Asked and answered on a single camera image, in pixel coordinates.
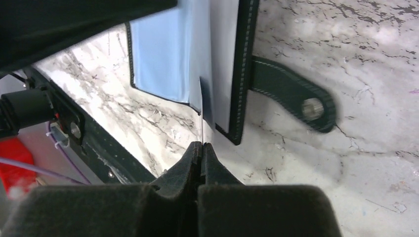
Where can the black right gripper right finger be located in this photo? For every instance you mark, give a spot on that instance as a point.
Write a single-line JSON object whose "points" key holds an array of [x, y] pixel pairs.
{"points": [[228, 208]]}

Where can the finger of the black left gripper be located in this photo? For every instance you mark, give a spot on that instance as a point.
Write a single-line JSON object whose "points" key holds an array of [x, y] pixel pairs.
{"points": [[31, 30]]}

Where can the black leather card holder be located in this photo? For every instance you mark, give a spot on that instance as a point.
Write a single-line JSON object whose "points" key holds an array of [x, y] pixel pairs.
{"points": [[200, 54]]}

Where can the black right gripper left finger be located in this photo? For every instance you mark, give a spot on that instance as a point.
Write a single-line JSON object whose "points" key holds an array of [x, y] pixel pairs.
{"points": [[165, 207]]}

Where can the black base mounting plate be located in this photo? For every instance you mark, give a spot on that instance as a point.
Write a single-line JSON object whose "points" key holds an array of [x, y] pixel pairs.
{"points": [[42, 101]]}

